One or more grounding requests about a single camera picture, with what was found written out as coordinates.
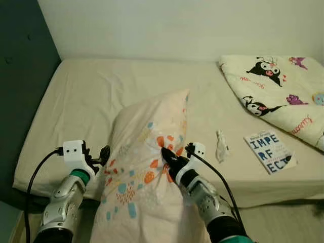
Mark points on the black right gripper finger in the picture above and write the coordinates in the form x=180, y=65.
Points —
x=168, y=155

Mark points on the pink pillow with coloured dots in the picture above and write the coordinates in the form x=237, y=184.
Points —
x=136, y=152

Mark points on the white wrapper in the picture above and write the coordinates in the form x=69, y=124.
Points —
x=221, y=148

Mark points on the white book with blue letters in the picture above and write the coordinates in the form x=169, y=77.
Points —
x=266, y=152

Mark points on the cream cartoon print quilt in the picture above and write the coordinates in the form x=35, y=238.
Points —
x=304, y=81

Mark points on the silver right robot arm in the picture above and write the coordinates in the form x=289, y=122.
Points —
x=207, y=202

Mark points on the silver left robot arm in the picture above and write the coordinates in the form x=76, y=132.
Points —
x=63, y=202

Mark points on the bed with beige sheet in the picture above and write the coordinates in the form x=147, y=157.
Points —
x=126, y=81

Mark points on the dark green upholstered headboard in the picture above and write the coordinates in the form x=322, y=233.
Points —
x=25, y=91

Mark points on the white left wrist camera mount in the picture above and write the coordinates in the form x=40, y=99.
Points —
x=75, y=149

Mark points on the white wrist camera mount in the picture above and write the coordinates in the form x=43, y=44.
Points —
x=75, y=149
x=198, y=150

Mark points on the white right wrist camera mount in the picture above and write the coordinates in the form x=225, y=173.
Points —
x=198, y=150

